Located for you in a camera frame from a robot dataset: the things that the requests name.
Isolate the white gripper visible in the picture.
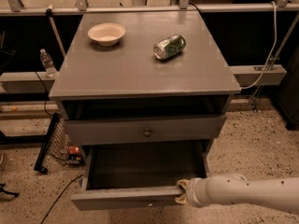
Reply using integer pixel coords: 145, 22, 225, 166
175, 178, 206, 208

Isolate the grey drawer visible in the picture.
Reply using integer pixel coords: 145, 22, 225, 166
65, 115, 226, 146
71, 141, 207, 211

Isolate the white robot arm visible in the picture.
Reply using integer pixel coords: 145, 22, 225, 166
175, 174, 299, 215

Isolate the grey drawer cabinet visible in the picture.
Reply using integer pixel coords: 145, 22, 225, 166
48, 10, 242, 161

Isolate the grey top drawer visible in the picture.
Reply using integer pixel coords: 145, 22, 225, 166
65, 115, 226, 146

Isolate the orange red small object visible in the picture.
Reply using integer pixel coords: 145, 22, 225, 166
67, 146, 81, 161

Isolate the black mesh rack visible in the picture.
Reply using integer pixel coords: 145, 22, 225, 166
34, 113, 85, 175

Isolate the green soda can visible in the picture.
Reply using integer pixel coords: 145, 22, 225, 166
153, 35, 186, 60

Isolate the white bowl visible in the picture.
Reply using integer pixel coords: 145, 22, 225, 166
88, 23, 126, 47

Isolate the clear plastic water bottle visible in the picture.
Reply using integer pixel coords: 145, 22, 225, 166
40, 49, 57, 78

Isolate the wooden stick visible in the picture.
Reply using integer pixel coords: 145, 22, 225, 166
45, 4, 65, 57

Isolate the black floor cable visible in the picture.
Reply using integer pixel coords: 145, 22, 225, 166
39, 174, 85, 224

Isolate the white hanging cable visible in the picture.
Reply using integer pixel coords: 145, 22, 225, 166
239, 1, 278, 91

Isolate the metal rail frame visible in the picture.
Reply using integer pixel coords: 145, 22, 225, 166
0, 0, 299, 17

